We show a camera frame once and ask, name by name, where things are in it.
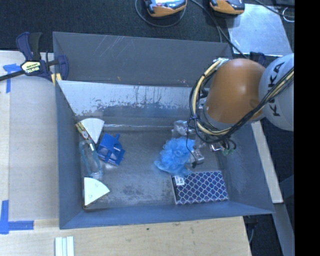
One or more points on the plain white wedge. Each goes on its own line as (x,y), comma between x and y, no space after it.
(93,191)

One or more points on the grey metal bin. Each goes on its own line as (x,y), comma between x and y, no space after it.
(140,185)

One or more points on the white wedge with patterned side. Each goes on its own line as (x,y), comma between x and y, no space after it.
(93,127)

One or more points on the blue plastic toy block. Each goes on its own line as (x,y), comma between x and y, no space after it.
(108,147)

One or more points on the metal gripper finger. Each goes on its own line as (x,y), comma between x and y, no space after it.
(198,157)
(180,127)

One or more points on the blue white patterned box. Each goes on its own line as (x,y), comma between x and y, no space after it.
(201,187)

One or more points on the blue mesh bath sponge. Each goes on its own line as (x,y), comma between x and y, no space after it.
(173,156)

